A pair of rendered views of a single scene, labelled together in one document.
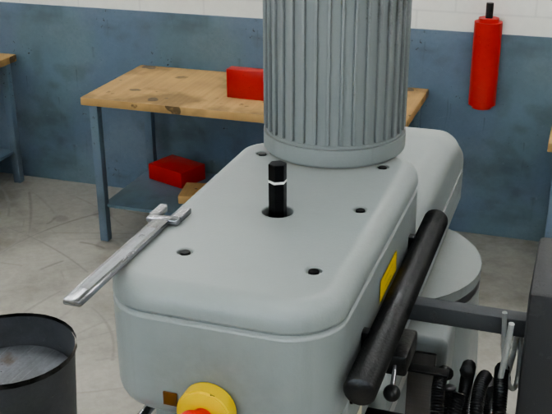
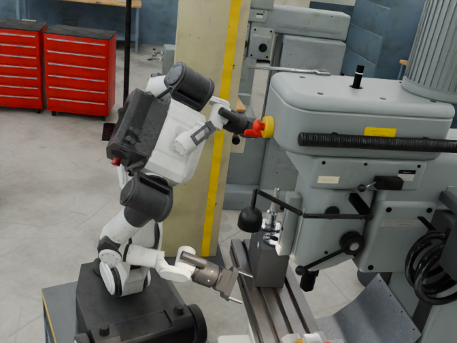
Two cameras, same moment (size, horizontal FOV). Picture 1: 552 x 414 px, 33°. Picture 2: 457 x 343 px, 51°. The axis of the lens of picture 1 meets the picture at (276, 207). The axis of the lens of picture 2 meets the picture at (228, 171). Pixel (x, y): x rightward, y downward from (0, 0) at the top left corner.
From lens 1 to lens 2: 0.93 m
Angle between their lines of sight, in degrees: 52
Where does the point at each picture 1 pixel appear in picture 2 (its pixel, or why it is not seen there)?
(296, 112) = (410, 62)
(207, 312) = (277, 88)
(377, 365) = (314, 136)
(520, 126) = not seen: outside the picture
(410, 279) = (386, 139)
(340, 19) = (436, 19)
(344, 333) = (309, 116)
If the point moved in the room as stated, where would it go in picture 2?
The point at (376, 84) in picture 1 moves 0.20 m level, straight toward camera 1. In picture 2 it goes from (444, 58) to (383, 56)
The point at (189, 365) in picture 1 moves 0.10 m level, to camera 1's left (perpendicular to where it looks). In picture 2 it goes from (271, 109) to (252, 97)
